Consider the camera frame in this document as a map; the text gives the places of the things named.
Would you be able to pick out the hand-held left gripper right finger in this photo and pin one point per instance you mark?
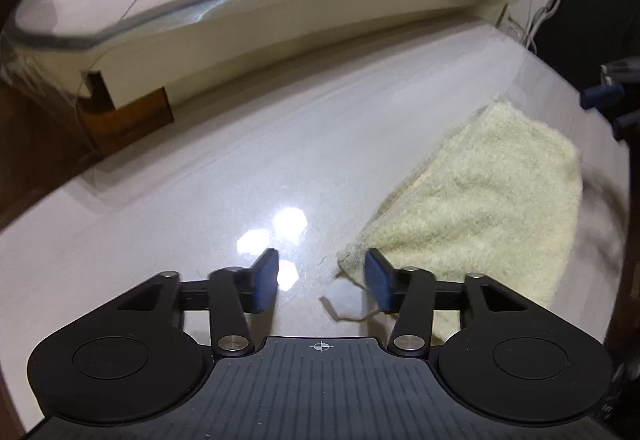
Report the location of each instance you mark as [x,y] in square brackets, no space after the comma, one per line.
[378,282]

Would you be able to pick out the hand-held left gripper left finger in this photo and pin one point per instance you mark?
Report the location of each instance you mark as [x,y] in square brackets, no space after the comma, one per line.
[265,282]

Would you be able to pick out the pale yellow terry towel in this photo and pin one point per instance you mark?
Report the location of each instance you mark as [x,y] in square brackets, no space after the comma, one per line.
[475,215]

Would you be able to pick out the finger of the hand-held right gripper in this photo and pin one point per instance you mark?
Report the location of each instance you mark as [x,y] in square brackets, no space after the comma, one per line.
[602,97]
[629,125]

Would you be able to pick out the dark cabinet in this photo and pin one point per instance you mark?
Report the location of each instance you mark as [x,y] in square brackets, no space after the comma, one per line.
[595,19]

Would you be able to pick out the beige glass-top table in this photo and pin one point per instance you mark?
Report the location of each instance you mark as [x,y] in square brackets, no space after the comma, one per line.
[225,14]

